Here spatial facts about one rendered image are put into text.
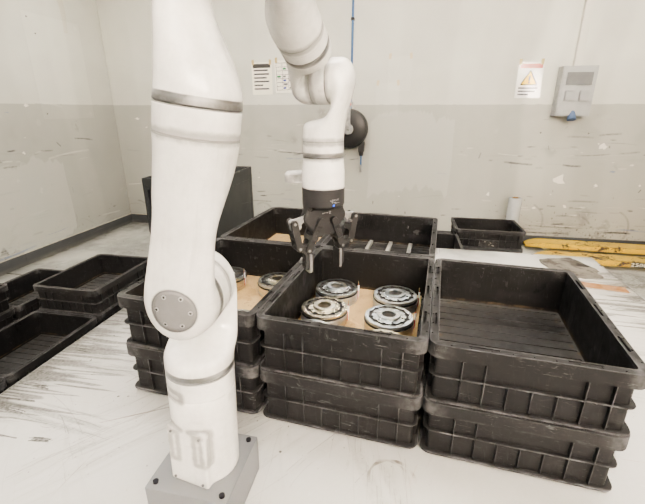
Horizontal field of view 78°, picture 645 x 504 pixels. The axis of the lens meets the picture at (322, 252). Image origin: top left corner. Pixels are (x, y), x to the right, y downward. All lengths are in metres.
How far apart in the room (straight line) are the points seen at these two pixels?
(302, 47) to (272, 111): 3.76
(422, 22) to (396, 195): 1.57
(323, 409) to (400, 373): 0.17
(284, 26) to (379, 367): 0.52
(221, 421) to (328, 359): 0.22
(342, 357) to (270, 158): 3.78
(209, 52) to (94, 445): 0.71
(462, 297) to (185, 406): 0.70
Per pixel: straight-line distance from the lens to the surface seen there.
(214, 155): 0.43
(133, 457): 0.85
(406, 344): 0.66
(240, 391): 0.83
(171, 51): 0.44
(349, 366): 0.72
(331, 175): 0.67
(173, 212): 0.45
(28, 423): 1.01
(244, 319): 0.73
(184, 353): 0.56
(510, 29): 4.26
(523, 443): 0.78
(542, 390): 0.72
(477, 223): 2.85
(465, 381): 0.70
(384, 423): 0.78
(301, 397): 0.79
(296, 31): 0.56
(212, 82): 0.43
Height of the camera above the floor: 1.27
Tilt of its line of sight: 20 degrees down
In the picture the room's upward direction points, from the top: straight up
